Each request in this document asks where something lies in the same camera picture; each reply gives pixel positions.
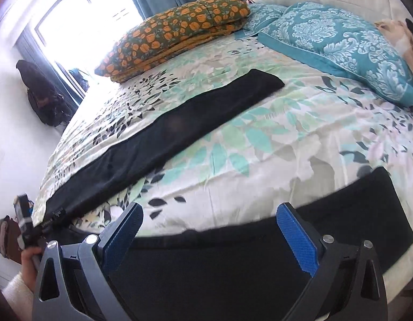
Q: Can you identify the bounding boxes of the small teal damask pillow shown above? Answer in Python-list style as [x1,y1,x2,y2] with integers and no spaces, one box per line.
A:
[234,3,288,40]

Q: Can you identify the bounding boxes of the black backpack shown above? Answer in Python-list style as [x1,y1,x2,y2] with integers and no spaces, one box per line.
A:
[16,59,80,128]

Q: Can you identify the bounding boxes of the folded pumpkin print blanket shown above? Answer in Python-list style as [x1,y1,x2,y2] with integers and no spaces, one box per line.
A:
[94,0,251,83]

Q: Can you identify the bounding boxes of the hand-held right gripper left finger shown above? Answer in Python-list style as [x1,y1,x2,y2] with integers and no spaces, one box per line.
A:
[32,202,144,321]

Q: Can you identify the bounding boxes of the blue bag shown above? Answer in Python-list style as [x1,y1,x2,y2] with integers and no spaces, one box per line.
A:
[69,68,90,92]

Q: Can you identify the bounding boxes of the window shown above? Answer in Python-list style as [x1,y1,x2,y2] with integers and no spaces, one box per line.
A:
[34,0,147,94]

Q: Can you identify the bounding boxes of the black pants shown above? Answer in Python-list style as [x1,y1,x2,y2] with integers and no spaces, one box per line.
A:
[32,68,413,321]

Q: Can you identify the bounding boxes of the person's left hand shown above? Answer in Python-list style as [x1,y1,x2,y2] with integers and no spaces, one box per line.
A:
[21,246,44,292]

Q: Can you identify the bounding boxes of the brown bag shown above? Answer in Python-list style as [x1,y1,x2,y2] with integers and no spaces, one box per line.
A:
[0,216,24,265]

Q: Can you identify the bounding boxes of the floral bedsheet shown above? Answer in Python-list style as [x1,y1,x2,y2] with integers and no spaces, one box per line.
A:
[32,33,413,288]

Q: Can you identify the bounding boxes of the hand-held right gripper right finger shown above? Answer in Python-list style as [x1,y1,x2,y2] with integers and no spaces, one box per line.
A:
[275,202,385,321]

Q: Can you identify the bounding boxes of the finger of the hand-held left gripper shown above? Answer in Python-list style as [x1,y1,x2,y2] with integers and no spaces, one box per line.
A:
[32,208,66,233]

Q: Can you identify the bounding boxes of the large teal damask pillow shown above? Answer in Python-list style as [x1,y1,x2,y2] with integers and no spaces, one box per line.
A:
[258,2,413,108]

